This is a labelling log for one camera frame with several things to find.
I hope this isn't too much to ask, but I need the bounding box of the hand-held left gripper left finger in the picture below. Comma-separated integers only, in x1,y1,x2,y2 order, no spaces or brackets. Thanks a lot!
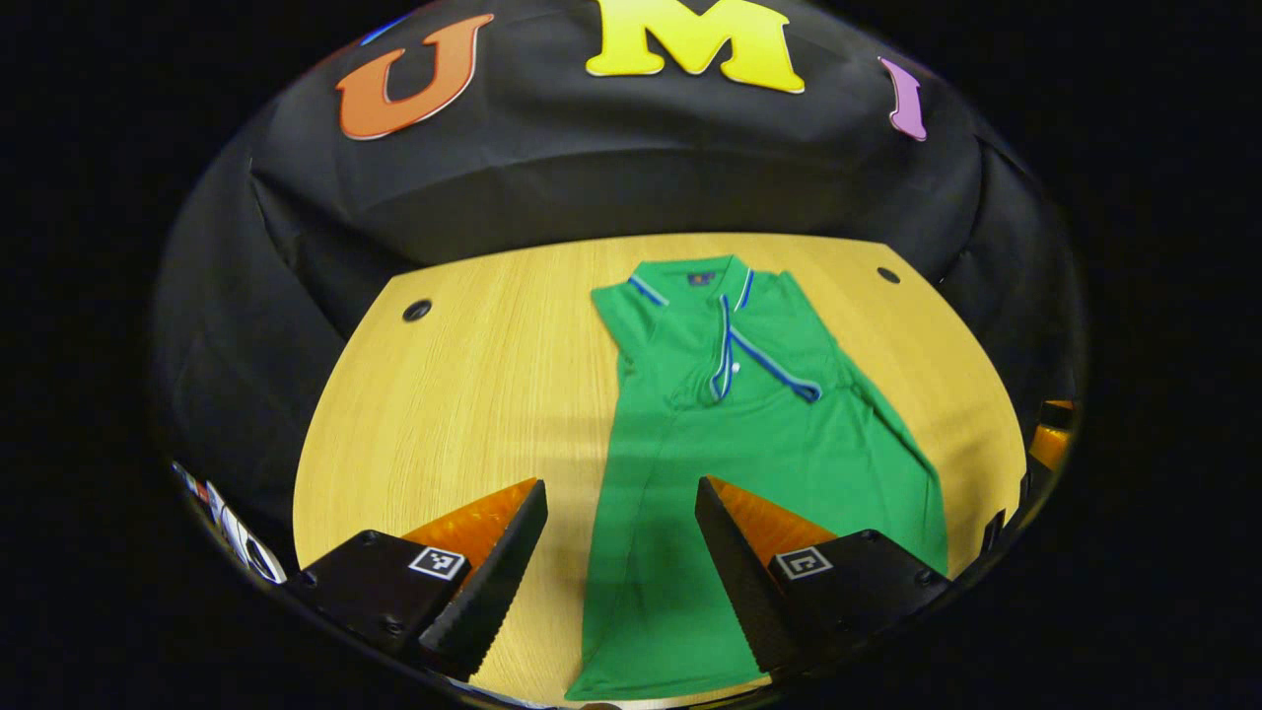
284,478,549,683

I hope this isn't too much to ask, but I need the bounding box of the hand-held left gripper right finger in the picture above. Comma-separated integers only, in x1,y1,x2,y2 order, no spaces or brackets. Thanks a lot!
695,476,952,681

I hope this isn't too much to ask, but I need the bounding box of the green T-shirt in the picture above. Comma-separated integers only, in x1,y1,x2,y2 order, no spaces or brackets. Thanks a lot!
564,254,949,703

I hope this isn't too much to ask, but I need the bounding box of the white side desk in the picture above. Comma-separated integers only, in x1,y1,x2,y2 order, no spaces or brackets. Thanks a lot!
173,461,289,585

